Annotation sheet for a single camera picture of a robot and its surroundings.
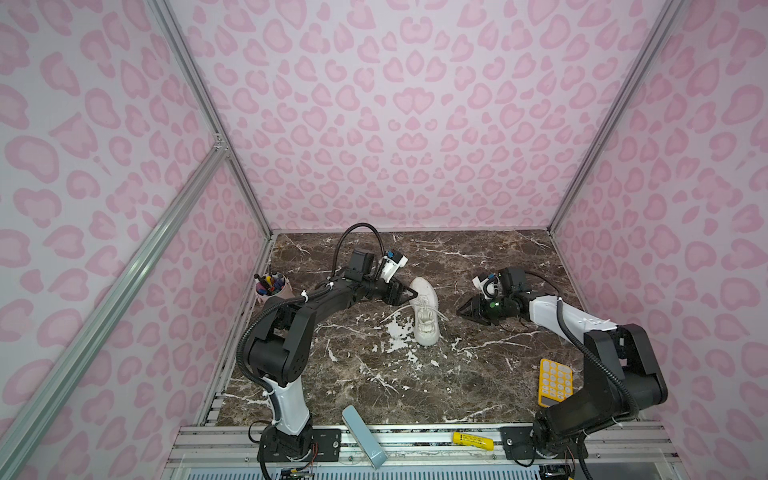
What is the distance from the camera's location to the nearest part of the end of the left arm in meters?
0.82

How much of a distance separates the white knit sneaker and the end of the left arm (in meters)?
0.07

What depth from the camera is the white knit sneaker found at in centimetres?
88
